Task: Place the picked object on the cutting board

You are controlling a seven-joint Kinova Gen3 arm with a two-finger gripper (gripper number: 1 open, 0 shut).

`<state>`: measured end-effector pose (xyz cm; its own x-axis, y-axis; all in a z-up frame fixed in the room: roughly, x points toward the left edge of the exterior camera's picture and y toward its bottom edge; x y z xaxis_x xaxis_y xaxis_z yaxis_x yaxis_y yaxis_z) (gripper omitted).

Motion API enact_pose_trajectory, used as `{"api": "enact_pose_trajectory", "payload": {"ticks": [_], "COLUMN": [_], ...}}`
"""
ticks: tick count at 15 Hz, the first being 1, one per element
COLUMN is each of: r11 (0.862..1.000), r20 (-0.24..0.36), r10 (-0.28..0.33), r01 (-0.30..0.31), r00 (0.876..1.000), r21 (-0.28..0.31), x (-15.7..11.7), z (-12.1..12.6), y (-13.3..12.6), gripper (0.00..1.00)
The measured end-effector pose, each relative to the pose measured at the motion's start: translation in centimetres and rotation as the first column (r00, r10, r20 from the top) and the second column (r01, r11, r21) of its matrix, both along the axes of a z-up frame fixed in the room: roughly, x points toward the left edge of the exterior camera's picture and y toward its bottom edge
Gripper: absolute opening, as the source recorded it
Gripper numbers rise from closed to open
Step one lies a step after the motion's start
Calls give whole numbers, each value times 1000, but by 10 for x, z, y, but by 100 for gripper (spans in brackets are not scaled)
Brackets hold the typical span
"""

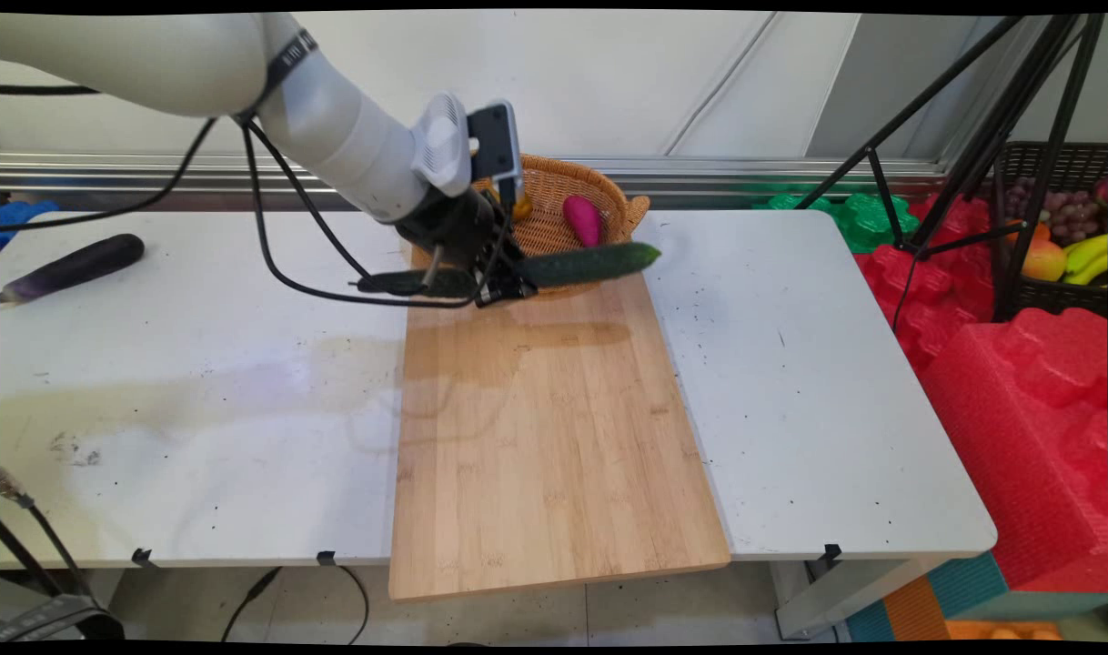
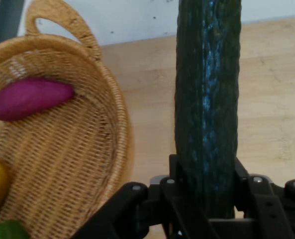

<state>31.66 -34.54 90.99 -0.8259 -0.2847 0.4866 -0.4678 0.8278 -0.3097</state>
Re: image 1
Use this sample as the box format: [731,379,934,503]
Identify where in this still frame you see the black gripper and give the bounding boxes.
[396,186,539,309]

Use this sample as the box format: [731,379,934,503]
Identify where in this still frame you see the dark green cucumber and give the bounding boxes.
[357,241,663,299]

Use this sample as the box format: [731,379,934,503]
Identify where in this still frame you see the woven wicker basket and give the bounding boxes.
[407,154,652,295]

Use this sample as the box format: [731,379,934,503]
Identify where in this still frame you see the pink sweet potato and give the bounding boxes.
[562,195,603,249]

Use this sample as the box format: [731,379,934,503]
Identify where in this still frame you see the bamboo cutting board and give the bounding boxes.
[388,264,733,602]

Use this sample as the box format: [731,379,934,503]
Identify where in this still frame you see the green foam mat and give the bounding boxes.
[752,186,921,255]

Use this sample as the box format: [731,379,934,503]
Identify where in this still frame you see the small red foam mat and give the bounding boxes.
[852,194,1002,374]

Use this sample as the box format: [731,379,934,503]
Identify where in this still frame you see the purple eggplant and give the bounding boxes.
[0,233,146,305]

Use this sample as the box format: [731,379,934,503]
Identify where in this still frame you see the white table leg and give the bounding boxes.
[772,555,942,640]

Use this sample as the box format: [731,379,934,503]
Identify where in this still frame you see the blue plastic object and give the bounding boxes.
[0,199,60,252]

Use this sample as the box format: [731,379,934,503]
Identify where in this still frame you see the black tripod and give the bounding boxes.
[795,14,1106,325]

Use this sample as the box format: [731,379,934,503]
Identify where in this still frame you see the yellow red mango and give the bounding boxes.
[1021,240,1069,283]

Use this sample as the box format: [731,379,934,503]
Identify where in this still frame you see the black plastic crate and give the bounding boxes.
[989,141,1108,321]

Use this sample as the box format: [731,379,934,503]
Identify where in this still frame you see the large red foam mat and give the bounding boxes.
[918,307,1108,594]

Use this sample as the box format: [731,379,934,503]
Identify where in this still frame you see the teal and orange box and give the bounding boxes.
[843,549,1108,643]

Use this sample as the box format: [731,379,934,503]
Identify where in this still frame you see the purple grapes bunch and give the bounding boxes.
[1004,177,1106,247]

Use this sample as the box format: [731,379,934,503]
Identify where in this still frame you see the yellow green bananas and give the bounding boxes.
[1063,234,1108,288]

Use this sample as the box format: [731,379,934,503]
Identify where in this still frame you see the black and white wrist camera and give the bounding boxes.
[467,99,526,207]

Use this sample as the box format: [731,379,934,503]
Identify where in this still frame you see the white ribbed camera mount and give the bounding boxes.
[411,91,474,198]

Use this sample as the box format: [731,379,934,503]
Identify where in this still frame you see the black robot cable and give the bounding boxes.
[0,84,517,310]

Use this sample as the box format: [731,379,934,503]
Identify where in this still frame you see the aluminium wall rail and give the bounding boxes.
[0,152,953,212]

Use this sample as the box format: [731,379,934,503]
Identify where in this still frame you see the black floor cable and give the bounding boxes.
[220,565,371,646]

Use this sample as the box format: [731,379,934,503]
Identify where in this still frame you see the black stand with straps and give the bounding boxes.
[0,467,126,643]

